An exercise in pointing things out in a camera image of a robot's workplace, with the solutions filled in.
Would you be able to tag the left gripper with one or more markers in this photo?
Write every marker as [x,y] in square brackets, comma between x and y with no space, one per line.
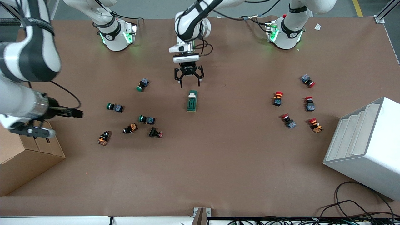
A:
[188,69]

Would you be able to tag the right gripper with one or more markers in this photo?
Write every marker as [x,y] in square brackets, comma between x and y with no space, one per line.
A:
[55,111]

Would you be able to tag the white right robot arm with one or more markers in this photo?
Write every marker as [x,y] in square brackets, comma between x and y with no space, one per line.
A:
[31,56]

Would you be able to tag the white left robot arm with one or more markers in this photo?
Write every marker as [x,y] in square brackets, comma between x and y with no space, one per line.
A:
[190,25]

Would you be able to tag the black push button orange body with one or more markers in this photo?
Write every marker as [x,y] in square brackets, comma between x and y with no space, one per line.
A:
[103,137]
[130,128]

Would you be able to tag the green push button blue body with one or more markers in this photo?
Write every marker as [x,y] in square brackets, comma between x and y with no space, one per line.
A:
[142,84]
[147,119]
[115,107]

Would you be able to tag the brown cardboard box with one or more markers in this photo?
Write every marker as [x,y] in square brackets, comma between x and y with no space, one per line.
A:
[25,165]

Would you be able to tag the red mushroom button orange body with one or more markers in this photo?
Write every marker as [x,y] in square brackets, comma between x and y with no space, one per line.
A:
[315,125]
[277,98]

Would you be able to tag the brown paper table cover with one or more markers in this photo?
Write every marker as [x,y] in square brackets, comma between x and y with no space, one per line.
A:
[218,162]

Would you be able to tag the red mushroom button blue body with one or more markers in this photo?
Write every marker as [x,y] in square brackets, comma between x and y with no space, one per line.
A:
[309,104]
[288,121]
[307,80]

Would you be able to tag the small white paper scrap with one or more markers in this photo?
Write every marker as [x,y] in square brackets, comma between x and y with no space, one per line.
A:
[317,27]

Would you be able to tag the white stepped plastic bin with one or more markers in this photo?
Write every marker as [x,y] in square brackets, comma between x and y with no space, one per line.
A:
[372,156]

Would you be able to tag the white table edge rail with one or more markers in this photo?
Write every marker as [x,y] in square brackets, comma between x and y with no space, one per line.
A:
[62,221]

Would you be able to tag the aluminium frame profile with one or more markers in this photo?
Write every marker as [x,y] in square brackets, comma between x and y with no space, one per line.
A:
[379,19]
[9,21]

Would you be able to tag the metal table edge bracket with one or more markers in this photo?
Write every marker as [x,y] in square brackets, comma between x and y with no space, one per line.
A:
[201,214]

